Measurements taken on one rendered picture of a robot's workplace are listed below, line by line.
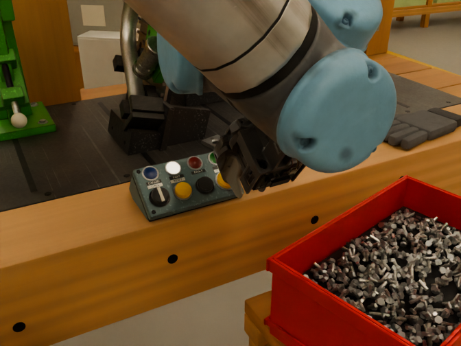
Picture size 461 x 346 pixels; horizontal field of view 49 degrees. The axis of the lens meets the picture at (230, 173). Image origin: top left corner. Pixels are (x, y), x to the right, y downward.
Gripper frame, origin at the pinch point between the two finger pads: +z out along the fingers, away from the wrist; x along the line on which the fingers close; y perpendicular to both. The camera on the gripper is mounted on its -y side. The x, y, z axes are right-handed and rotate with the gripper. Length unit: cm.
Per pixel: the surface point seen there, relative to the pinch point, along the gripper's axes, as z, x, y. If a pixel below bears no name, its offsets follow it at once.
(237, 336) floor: 107, 30, 12
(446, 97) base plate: 14, 66, -12
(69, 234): 5.1, -23.3, 0.7
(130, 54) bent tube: 10.6, -3.3, -32.9
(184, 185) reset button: 1.2, -7.0, -0.4
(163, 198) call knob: 1.1, -10.5, 0.8
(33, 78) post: 34, -18, -49
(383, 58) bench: 37, 83, -42
